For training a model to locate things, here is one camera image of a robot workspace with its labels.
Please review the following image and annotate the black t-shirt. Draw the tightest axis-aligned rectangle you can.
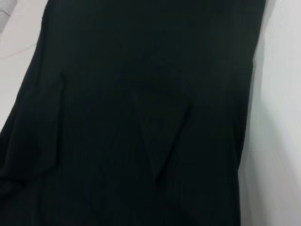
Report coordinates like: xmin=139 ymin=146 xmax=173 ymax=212
xmin=0 ymin=0 xmax=268 ymax=226

